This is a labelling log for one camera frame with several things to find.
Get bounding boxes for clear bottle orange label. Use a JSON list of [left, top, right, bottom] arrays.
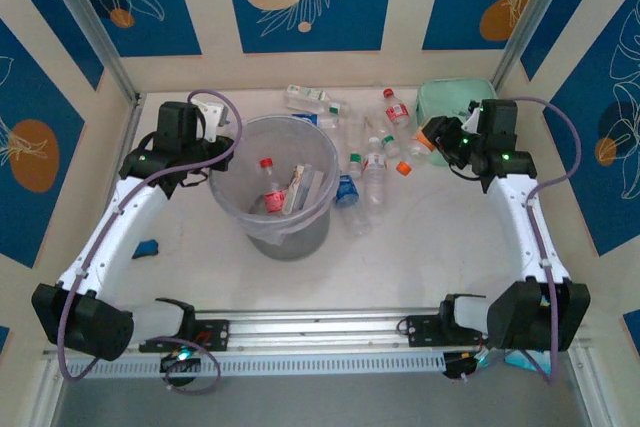
[[394, 124, 437, 177]]

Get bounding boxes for clear bottle red label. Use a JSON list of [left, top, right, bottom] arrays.
[[382, 88, 412, 129]]

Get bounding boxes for clear bottle green neck band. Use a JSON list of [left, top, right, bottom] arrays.
[[378, 132, 402, 159], [344, 114, 372, 179]]

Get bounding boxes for small bottle red cap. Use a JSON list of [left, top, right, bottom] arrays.
[[257, 156, 289, 216]]

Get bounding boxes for Wahaha water bottle white cap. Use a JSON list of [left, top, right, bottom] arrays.
[[362, 135, 389, 211]]

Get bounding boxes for bottle pale label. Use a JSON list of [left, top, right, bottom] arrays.
[[282, 161, 327, 217]]

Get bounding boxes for clear bottle blue label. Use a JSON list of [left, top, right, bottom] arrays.
[[292, 113, 344, 130]]

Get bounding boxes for clear bottle green white label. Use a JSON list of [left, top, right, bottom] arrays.
[[285, 84, 329, 105]]

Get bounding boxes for small clear bottle green cap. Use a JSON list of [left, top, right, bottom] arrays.
[[319, 99, 352, 117]]

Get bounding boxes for Pepsi bottle blue label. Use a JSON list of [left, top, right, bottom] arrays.
[[333, 174, 374, 238]]

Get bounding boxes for grey translucent waste bin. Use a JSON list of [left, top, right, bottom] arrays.
[[208, 114, 339, 262]]

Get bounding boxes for mint green zip bag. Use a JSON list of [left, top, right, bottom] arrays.
[[417, 77, 499, 168]]

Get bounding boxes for small blue cloth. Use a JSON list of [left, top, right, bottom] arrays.
[[132, 238, 160, 259]]

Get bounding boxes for blue wet wipes packet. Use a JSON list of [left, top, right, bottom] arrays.
[[502, 349, 539, 373]]

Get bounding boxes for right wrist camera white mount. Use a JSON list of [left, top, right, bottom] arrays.
[[459, 100, 485, 134]]

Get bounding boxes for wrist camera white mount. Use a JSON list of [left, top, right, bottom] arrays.
[[459, 100, 485, 134], [194, 99, 236, 144]]

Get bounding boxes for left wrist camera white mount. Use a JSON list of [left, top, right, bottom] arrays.
[[194, 99, 236, 144]]

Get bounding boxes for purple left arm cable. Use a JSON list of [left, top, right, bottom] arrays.
[[55, 89, 244, 395]]

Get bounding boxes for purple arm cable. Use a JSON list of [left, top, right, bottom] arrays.
[[479, 95, 585, 386], [55, 89, 244, 395]]

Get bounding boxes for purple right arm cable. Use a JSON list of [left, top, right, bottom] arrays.
[[479, 95, 585, 386]]

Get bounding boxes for aluminium frame post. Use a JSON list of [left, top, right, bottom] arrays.
[[489, 0, 589, 91], [34, 0, 144, 104]]

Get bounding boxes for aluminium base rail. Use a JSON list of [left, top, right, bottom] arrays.
[[42, 304, 594, 356]]

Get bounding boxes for white slotted cable duct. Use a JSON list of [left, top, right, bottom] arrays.
[[62, 350, 449, 379]]

